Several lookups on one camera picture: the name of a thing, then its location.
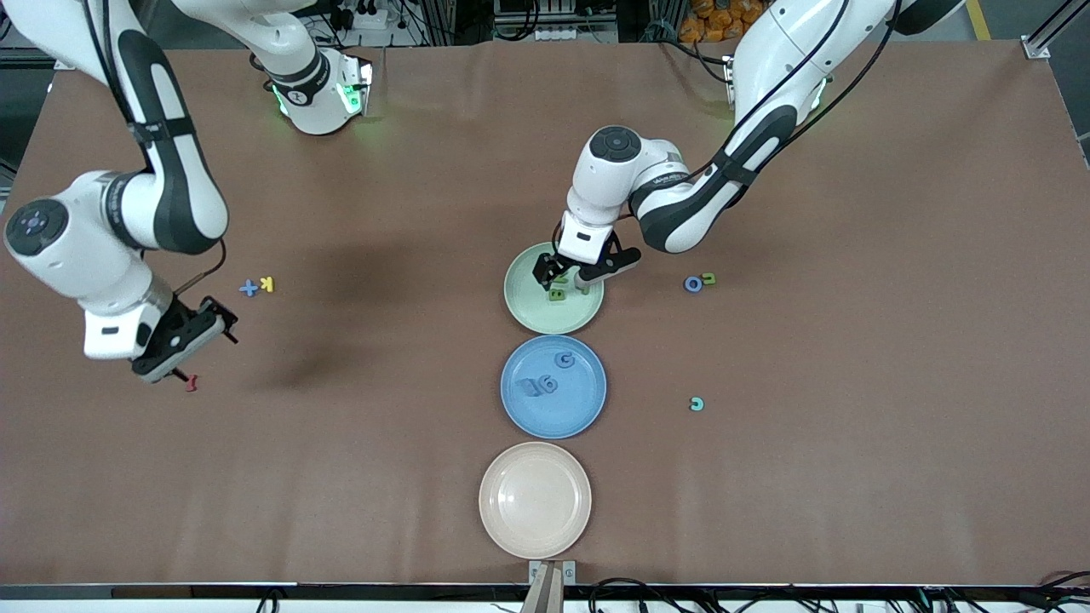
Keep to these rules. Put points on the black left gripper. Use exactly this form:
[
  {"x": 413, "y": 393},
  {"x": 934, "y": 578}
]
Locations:
[{"x": 547, "y": 267}]

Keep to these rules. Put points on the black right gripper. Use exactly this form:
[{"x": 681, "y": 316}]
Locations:
[{"x": 181, "y": 321}]

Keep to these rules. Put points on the blue foam plus sign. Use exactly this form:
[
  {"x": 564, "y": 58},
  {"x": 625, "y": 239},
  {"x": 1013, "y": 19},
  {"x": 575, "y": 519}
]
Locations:
[{"x": 249, "y": 289}]

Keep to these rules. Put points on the blue foam capital G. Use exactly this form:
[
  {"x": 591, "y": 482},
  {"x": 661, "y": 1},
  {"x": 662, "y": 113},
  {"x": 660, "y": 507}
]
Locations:
[{"x": 559, "y": 361}]

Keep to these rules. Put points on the blue foam lowercase g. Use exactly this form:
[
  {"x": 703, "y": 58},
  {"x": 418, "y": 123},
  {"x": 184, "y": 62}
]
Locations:
[{"x": 552, "y": 387}]

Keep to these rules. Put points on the blue foam bar piece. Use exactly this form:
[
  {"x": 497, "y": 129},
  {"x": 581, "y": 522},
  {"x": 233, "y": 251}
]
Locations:
[{"x": 530, "y": 388}]

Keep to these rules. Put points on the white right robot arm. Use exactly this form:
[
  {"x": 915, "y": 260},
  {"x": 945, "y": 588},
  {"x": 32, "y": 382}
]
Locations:
[{"x": 77, "y": 255}]

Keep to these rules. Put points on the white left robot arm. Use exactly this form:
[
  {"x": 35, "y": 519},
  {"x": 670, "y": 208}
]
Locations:
[{"x": 783, "y": 51}]

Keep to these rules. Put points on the pale green plate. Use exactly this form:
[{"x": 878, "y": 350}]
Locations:
[{"x": 532, "y": 311}]

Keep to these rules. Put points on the blue foam letter O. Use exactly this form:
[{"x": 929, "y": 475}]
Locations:
[{"x": 686, "y": 284}]

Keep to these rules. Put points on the blue plate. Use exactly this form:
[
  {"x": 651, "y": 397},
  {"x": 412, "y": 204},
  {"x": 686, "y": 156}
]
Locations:
[{"x": 570, "y": 413}]

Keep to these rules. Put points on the beige plate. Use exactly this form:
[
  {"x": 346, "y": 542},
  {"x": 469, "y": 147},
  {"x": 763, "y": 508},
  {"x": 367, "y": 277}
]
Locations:
[{"x": 535, "y": 500}]

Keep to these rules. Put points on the brown table cover sheet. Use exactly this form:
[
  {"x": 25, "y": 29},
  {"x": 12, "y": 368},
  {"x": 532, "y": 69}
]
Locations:
[{"x": 383, "y": 511}]

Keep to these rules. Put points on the black equipment behind table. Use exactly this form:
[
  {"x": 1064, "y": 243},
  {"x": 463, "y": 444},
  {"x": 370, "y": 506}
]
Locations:
[{"x": 511, "y": 13}]

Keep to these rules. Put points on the pile of orange objects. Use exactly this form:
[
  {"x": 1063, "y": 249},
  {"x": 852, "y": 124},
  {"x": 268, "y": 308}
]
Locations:
[{"x": 715, "y": 21}]

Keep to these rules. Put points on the white power strip with plugs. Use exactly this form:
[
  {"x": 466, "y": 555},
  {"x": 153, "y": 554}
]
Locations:
[{"x": 370, "y": 19}]

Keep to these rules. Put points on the aluminium frame extrusion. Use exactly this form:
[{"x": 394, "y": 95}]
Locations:
[
  {"x": 66, "y": 64},
  {"x": 1041, "y": 47}
]

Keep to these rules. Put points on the grey metal mount bracket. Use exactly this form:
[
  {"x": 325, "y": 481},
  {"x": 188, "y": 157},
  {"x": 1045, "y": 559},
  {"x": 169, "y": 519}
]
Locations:
[{"x": 569, "y": 572}]

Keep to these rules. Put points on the tan camera post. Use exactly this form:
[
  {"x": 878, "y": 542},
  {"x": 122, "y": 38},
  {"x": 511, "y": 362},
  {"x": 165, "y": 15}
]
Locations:
[{"x": 545, "y": 596}]

